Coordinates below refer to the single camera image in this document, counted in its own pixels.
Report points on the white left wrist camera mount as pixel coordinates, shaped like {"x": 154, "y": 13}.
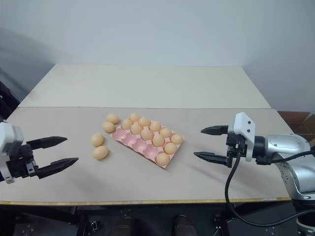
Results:
{"x": 7, "y": 137}

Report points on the black object beside table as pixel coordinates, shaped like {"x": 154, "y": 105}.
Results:
{"x": 7, "y": 98}

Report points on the dark brown rounded shape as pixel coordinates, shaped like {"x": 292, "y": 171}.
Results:
{"x": 184, "y": 225}

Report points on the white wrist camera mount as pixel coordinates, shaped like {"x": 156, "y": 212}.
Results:
{"x": 7, "y": 137}
{"x": 243, "y": 127}

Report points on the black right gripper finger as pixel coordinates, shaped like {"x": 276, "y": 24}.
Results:
{"x": 216, "y": 130}
{"x": 214, "y": 158}

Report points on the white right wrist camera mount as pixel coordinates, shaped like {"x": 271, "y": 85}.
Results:
{"x": 243, "y": 127}

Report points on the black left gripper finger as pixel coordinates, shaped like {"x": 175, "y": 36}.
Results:
{"x": 46, "y": 141}
{"x": 59, "y": 165}

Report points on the pink plastic egg tray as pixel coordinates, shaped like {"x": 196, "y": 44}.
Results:
{"x": 141, "y": 146}

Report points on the white and black round housing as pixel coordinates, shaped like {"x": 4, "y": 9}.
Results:
{"x": 306, "y": 225}

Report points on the tan egg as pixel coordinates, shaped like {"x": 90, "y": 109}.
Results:
{"x": 144, "y": 122}
{"x": 170, "y": 148}
{"x": 136, "y": 128}
{"x": 113, "y": 118}
{"x": 163, "y": 159}
{"x": 165, "y": 132}
{"x": 155, "y": 126}
{"x": 108, "y": 127}
{"x": 158, "y": 139}
{"x": 135, "y": 117}
{"x": 146, "y": 134}
{"x": 97, "y": 139}
{"x": 176, "y": 139}
{"x": 100, "y": 153}
{"x": 127, "y": 124}

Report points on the brown cardboard box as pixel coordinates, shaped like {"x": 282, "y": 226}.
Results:
{"x": 299, "y": 123}

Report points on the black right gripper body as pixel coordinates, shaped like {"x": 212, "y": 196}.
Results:
{"x": 236, "y": 147}

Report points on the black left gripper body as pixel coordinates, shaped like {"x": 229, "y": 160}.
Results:
{"x": 24, "y": 167}

